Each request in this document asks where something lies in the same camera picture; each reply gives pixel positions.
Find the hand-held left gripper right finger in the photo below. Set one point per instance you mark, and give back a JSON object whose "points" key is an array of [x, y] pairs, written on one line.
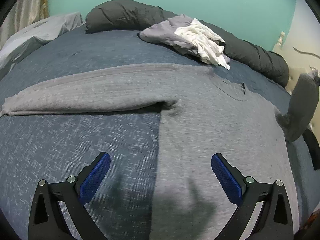
{"points": [[226, 180]]}

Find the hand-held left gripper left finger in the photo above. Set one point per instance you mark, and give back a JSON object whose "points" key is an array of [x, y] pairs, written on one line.
{"points": [[96, 177]]}

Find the grey sweater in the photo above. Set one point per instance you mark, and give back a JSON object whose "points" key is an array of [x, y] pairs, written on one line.
{"points": [[200, 130]]}

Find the bed with blue sheet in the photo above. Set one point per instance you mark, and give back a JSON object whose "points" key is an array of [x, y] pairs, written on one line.
{"points": [[75, 142]]}

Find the black folded cloth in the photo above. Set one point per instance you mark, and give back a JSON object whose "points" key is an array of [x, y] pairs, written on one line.
{"points": [[313, 145]]}

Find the cream tufted headboard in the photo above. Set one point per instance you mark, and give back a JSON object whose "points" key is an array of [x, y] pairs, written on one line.
{"points": [[300, 62]]}

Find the white shirt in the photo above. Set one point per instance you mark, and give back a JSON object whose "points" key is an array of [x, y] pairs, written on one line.
{"points": [[205, 42]]}

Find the light grey bedding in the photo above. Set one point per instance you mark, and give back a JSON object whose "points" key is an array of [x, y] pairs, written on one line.
{"points": [[37, 32]]}

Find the lavender grey garment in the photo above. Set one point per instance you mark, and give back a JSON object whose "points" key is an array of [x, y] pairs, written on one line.
{"points": [[160, 31]]}

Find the dark grey rolled duvet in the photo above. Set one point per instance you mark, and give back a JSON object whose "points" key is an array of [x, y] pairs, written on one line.
{"points": [[120, 15]]}

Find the beige striped curtain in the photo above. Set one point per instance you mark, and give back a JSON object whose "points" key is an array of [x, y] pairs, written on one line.
{"points": [[25, 5]]}

